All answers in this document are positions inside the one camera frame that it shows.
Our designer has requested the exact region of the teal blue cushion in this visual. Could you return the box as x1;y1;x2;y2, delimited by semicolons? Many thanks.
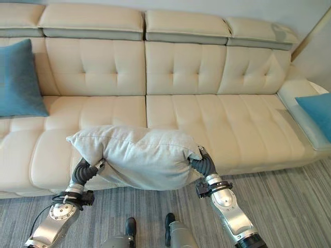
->
0;38;50;118
294;92;331;143

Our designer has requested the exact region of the light grey cushion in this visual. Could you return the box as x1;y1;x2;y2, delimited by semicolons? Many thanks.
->
66;124;202;191

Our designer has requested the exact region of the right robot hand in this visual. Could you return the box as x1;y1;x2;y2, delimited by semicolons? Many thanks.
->
189;146;218;181

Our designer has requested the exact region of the cream leather sofa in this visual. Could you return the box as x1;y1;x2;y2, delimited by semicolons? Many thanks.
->
0;2;331;199

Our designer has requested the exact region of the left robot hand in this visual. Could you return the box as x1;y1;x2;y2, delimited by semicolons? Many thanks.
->
68;157;106;191

